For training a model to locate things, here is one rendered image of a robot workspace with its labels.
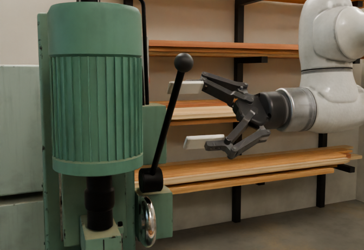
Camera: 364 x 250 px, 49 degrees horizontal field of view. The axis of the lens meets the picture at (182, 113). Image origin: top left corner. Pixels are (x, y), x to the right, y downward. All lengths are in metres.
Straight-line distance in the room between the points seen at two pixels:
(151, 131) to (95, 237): 0.32
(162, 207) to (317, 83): 0.49
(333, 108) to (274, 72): 3.01
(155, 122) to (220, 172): 2.12
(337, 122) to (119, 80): 0.43
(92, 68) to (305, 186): 3.68
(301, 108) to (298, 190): 3.43
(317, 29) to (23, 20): 2.51
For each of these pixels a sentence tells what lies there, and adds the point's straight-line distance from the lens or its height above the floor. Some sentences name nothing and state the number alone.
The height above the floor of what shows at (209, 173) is 0.61.
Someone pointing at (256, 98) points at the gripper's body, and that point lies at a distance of 0.80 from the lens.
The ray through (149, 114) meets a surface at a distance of 0.99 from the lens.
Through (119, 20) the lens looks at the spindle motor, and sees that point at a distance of 0.72.
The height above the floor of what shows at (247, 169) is 0.61.
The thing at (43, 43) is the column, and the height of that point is 1.45.
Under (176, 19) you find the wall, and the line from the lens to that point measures 3.36.
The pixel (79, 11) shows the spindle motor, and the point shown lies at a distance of 0.72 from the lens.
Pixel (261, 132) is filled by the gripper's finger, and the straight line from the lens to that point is 0.74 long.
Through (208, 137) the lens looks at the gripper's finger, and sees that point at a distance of 0.69.
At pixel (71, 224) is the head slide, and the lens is 0.94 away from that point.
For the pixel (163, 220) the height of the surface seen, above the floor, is 1.01.
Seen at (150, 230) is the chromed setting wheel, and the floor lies 1.02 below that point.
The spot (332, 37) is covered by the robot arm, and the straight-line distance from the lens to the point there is 0.82.
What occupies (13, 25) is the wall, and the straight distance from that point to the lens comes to 3.09.
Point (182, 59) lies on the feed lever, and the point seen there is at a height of 1.41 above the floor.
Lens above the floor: 1.39
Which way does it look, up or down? 6 degrees down
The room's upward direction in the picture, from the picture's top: straight up
